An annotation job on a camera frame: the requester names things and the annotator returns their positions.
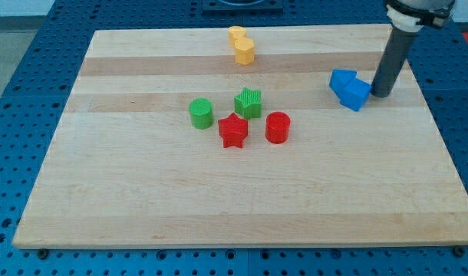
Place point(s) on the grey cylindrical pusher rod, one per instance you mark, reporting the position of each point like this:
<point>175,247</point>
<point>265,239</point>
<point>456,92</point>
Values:
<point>395,54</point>

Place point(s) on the blue triangular block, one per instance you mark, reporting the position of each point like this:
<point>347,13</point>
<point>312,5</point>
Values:
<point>340,78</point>

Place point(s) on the green star block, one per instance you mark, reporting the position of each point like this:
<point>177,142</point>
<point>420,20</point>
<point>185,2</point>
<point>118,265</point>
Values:
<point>248,104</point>

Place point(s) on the yellow hexagon block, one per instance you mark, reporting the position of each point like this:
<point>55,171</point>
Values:
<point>244,51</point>

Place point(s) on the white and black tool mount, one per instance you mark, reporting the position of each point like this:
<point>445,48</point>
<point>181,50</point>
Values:
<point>411,15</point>

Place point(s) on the wooden board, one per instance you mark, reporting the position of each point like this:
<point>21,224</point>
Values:
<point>126,168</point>

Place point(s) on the red cylinder block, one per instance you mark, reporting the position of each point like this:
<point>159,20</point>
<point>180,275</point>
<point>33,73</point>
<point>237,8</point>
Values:
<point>277,127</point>

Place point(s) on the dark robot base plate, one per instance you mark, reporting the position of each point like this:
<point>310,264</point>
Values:
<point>210,6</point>

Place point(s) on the red star block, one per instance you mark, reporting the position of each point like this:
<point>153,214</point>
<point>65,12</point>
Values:
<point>233,130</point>

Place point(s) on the yellow heart block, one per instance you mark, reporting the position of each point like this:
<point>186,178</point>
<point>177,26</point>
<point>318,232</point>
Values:
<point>234,33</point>

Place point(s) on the blue cube block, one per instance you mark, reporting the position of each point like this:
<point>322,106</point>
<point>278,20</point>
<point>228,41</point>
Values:
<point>354,95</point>

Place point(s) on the green cylinder block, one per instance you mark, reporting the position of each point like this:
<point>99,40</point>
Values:
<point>201,113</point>

